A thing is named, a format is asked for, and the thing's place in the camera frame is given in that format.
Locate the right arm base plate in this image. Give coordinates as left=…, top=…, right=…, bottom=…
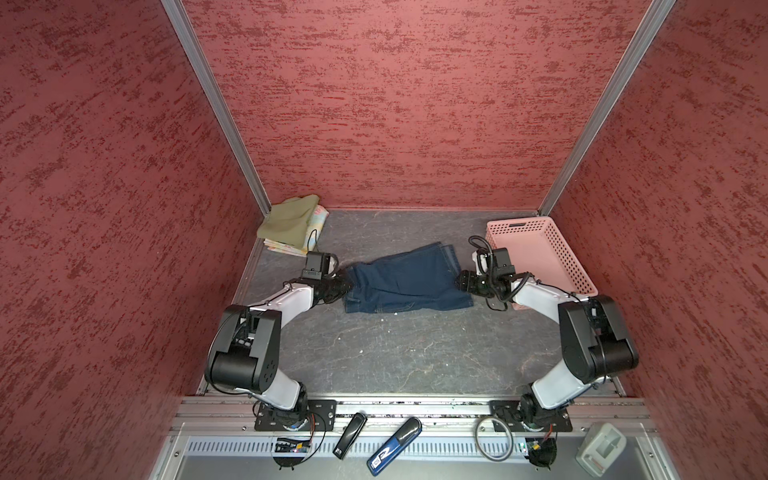
left=489, top=400, right=573, bottom=434

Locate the left circuit board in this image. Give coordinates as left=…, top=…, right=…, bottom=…
left=274, top=437, right=313, bottom=456

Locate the pink plastic basket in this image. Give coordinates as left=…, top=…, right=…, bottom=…
left=486, top=216, right=598, bottom=297

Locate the coiled grey cable ring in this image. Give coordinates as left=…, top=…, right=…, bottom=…
left=475, top=416, right=515, bottom=463

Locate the floral pastel skirt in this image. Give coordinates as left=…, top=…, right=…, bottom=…
left=264, top=204, right=329, bottom=257

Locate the grey plastic holder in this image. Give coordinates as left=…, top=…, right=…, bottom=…
left=575, top=422, right=627, bottom=478

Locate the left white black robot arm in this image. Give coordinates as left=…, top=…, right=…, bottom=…
left=204, top=275, right=352, bottom=430

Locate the blue black stapler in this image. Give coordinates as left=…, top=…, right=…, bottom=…
left=366, top=417, right=422, bottom=477

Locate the right circuit board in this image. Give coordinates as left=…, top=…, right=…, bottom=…
left=527, top=438, right=558, bottom=469

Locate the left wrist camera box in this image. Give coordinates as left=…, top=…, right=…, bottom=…
left=301, top=251, right=339, bottom=281

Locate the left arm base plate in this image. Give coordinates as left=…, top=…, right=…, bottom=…
left=253, top=399, right=338, bottom=433

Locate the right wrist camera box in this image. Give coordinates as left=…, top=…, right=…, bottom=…
left=472, top=251, right=488, bottom=275

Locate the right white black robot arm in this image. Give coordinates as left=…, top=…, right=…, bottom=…
left=456, top=235, right=639, bottom=431

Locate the circuit board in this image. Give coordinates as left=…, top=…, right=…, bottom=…
left=274, top=437, right=313, bottom=456
left=527, top=438, right=558, bottom=469

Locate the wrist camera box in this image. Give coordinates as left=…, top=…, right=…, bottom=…
left=472, top=251, right=488, bottom=275
left=301, top=251, right=339, bottom=281

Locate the dark blue skirt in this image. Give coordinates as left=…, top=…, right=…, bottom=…
left=344, top=242, right=474, bottom=314

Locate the olive green skirt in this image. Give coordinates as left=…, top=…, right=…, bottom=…
left=257, top=194, right=320, bottom=248

